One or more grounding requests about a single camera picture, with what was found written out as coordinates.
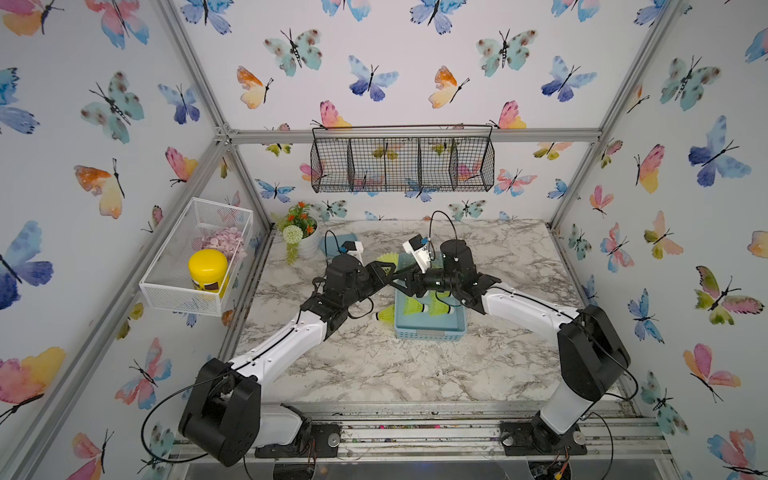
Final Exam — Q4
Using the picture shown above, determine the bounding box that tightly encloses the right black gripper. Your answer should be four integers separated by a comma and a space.
388, 261, 461, 300

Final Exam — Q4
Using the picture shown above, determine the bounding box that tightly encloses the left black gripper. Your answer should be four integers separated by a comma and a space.
340, 262, 395, 311

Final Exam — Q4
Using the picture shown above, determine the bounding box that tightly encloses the yellow shuttlecock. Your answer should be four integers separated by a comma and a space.
403, 297, 427, 316
428, 296, 452, 316
376, 304, 395, 325
376, 252, 399, 273

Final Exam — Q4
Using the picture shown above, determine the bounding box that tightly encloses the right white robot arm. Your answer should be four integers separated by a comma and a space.
393, 235, 631, 453

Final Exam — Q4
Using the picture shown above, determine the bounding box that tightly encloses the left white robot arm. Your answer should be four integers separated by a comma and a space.
178, 254, 397, 467

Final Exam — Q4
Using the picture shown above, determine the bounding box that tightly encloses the light blue perforated storage box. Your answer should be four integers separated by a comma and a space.
393, 254, 467, 341

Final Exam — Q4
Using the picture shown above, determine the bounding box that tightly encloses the light blue plastic scoop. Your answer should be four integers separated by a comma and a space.
320, 232, 358, 259

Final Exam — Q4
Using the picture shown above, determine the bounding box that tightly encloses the white pot with artificial plant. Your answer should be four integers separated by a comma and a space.
276, 202, 321, 265

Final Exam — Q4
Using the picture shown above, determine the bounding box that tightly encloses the pink flower bundle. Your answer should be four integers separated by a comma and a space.
199, 227, 247, 261

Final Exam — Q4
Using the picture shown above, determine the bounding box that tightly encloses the yellow lidded jar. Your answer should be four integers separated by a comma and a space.
188, 249, 229, 297

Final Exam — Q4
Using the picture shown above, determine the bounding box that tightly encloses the black wire wall basket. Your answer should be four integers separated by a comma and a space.
310, 124, 495, 194

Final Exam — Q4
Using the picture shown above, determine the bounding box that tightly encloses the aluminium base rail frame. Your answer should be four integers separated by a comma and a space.
295, 398, 680, 479

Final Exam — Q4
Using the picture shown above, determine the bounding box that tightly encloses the white wire wall basket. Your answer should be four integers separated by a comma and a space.
140, 198, 253, 316

